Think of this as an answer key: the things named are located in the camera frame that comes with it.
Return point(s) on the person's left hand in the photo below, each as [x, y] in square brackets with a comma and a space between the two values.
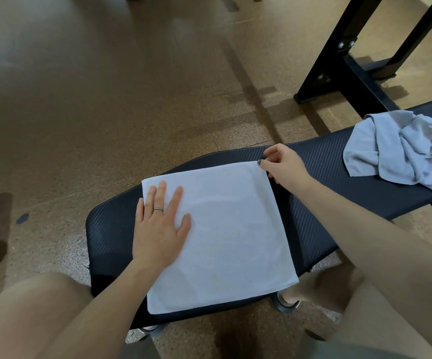
[156, 239]

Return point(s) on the person's right hand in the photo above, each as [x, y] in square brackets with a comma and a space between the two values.
[289, 170]

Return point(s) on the person's right thumb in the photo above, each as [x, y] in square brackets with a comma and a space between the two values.
[265, 165]

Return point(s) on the person's left middle finger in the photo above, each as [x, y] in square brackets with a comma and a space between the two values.
[160, 198]

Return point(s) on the person's left little finger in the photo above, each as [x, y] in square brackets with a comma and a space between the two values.
[139, 211]

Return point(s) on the person's left thumb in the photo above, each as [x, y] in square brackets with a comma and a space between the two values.
[185, 226]

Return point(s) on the white towel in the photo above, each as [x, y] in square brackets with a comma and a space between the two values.
[227, 239]

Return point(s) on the person's left forearm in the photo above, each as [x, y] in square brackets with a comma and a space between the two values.
[103, 314]

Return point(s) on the person's right forearm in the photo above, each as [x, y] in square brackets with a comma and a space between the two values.
[380, 242]

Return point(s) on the black padded bench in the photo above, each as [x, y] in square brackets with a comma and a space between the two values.
[332, 171]

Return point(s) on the person's sandal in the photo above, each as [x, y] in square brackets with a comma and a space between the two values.
[288, 303]

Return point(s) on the grey crumpled towel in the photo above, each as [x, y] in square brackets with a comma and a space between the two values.
[403, 153]

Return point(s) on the person's right leg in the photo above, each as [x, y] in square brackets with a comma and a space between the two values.
[335, 289]

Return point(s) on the person's leg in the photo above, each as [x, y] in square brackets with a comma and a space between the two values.
[335, 289]
[29, 317]

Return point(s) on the person's left leg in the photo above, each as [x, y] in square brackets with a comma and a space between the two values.
[29, 317]

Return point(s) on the person's grey shorts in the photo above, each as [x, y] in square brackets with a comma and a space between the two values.
[350, 351]

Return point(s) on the black metal rack frame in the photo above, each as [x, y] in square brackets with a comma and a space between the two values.
[354, 76]

